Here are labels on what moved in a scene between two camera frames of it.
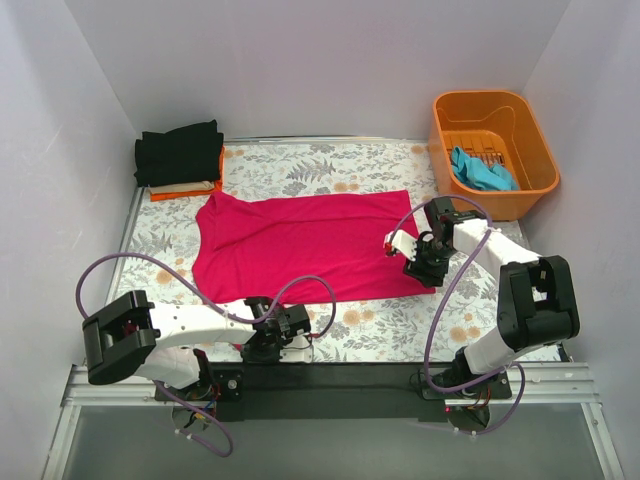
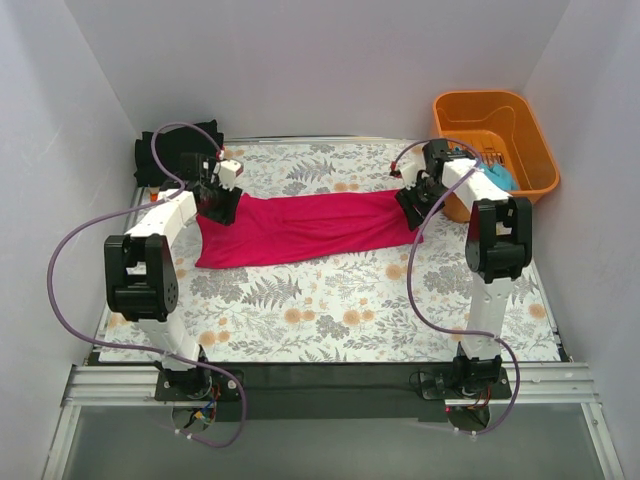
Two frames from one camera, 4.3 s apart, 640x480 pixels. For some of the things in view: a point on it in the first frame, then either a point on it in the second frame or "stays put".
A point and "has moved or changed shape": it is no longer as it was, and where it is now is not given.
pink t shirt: x=303 y=247 has moved or changed shape
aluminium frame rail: x=553 y=383 stays put
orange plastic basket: x=488 y=143 stays put
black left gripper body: x=258 y=351 → x=218 y=205
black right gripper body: x=422 y=270 → x=413 y=206
